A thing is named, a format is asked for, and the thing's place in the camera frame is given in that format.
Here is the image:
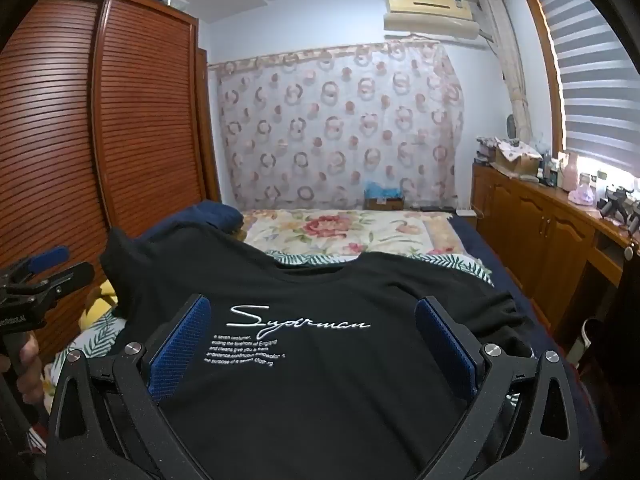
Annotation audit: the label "beige tied curtain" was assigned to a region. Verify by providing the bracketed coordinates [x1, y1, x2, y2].
[477, 0, 533, 136]

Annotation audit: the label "dark bottles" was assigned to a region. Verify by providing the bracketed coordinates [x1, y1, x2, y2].
[542, 152, 561, 186]

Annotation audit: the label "striped window blind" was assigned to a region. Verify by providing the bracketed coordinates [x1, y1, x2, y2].
[532, 0, 640, 181]

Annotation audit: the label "pink bottle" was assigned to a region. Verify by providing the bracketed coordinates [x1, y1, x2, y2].
[562, 152, 581, 192]

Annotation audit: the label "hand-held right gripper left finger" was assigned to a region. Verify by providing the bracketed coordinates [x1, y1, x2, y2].
[47, 294, 216, 480]

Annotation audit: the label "dark chair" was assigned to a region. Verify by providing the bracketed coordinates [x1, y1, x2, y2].
[595, 255, 640, 480]

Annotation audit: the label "blue crumpled bag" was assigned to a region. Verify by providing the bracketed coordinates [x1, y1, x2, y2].
[364, 180, 403, 201]

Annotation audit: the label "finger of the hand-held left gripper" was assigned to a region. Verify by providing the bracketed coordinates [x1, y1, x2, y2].
[0, 261, 96, 311]
[0, 246, 71, 286]

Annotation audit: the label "open cardboard box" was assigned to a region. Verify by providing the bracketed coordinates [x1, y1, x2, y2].
[492, 140, 543, 176]

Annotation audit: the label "wooden sideboard cabinet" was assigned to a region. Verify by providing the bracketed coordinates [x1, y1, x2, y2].
[470, 160, 640, 346]

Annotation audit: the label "pink ring patterned curtain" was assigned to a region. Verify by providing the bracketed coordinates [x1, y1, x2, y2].
[207, 40, 466, 211]

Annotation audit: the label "bed with leaf-pattern cover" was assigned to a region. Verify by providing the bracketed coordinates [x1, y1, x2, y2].
[30, 207, 458, 426]

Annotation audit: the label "black printed t-shirt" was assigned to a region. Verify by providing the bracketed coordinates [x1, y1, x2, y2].
[100, 227, 556, 480]

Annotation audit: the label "person's left hand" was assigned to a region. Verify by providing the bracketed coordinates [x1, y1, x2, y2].
[15, 332, 42, 403]

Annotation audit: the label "navy folded blanket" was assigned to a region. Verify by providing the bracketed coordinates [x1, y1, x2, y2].
[137, 200, 245, 241]

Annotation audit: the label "beige air conditioner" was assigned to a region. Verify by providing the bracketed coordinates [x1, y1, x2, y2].
[382, 0, 481, 41]

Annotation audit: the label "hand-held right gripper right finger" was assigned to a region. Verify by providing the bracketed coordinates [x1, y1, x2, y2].
[414, 296, 583, 480]

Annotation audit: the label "wooden louvred wardrobe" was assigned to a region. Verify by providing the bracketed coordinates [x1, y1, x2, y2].
[0, 0, 223, 361]

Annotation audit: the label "leaf print blanket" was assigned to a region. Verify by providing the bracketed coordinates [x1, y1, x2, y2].
[50, 247, 493, 386]

